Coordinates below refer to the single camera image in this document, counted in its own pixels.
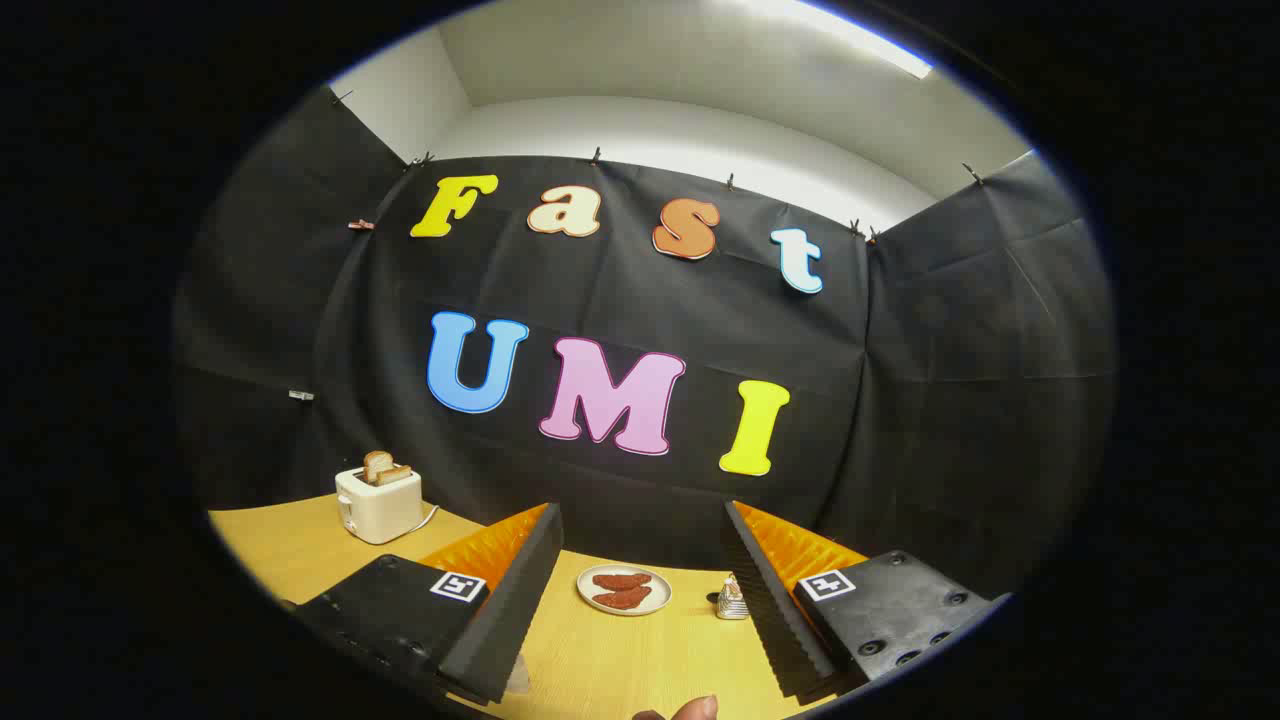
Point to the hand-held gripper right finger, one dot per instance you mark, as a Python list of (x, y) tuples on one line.
[(775, 610)]

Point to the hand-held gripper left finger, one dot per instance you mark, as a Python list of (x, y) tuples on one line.
[(500, 620)]

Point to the small clear glass container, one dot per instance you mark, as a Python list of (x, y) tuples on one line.
[(732, 602)]

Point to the brown meat piece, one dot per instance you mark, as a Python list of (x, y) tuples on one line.
[(620, 580), (622, 599)]

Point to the small white plate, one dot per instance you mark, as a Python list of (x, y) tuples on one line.
[(625, 610)]

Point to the wooden table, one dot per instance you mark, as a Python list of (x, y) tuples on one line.
[(620, 660)]

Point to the cream toaster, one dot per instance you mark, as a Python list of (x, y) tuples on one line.
[(380, 512)]

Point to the toast slice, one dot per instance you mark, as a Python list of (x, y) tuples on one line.
[(397, 473), (375, 464)]

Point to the black backdrop cloth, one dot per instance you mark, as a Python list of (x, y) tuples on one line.
[(900, 400)]

